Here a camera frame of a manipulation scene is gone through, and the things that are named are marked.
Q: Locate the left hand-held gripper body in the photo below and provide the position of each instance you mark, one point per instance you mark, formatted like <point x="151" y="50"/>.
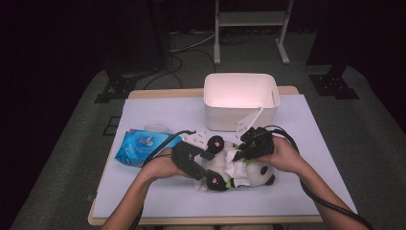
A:
<point x="183" y="156"/>

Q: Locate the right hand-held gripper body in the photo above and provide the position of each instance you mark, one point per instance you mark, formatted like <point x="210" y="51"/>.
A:
<point x="258" y="143"/>

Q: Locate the panda plush toy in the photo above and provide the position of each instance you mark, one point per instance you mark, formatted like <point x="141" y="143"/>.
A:
<point x="220" y="163"/>

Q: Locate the blue wet wipes pack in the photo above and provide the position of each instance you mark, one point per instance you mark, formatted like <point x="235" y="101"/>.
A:
<point x="137" y="150"/>

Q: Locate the white storage bin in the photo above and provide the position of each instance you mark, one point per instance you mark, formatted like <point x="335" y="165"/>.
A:
<point x="239" y="96"/>

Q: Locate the person's left hand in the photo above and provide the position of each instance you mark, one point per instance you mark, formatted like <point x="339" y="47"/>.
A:
<point x="162" y="167"/>

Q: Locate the person's right hand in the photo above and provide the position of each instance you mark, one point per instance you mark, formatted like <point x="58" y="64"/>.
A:
<point x="284" y="156"/>

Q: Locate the wooden table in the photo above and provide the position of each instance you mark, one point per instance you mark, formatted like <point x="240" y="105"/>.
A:
<point x="166" y="93"/>

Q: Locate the black stand base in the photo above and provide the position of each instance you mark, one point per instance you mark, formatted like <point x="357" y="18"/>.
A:
<point x="118" y="87"/>
<point x="333" y="86"/>

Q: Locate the white metal stand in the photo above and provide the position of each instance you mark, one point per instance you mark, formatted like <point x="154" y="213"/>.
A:
<point x="252" y="19"/>

